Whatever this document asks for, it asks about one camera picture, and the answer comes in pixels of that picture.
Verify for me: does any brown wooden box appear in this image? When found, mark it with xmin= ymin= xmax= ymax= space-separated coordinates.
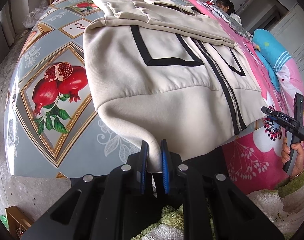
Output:
xmin=6 ymin=206 xmax=34 ymax=239

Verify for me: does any white plastic bag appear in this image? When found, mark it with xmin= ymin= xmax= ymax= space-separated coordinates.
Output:
xmin=22 ymin=0 xmax=48 ymax=29

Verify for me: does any blue plush pillow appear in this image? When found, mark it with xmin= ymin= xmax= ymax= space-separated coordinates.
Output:
xmin=252 ymin=29 xmax=292 ymax=92

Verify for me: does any white fuzzy green-cuffed sleeve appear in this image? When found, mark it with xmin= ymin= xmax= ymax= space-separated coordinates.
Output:
xmin=133 ymin=169 xmax=304 ymax=239

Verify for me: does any seated dark-haired person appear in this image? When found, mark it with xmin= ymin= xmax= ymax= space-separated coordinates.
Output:
xmin=215 ymin=0 xmax=241 ymax=24

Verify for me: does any cream zip-up jacket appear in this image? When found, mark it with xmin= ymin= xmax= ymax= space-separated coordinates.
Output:
xmin=83 ymin=0 xmax=266 ymax=172

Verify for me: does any person's right hand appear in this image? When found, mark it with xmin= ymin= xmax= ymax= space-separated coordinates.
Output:
xmin=281 ymin=136 xmax=304 ymax=178

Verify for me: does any pink floral blanket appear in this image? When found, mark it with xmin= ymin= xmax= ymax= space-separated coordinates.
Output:
xmin=183 ymin=0 xmax=304 ymax=193

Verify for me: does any grey lace-trimmed pillow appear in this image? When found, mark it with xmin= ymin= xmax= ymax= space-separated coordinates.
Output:
xmin=209 ymin=5 xmax=253 ymax=41

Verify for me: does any red thermos bottle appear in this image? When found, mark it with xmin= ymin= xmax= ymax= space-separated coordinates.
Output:
xmin=206 ymin=0 xmax=215 ymax=5

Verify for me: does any fruit-pattern blue bedsheet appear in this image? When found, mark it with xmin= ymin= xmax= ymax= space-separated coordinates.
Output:
xmin=3 ymin=0 xmax=152 ymax=179

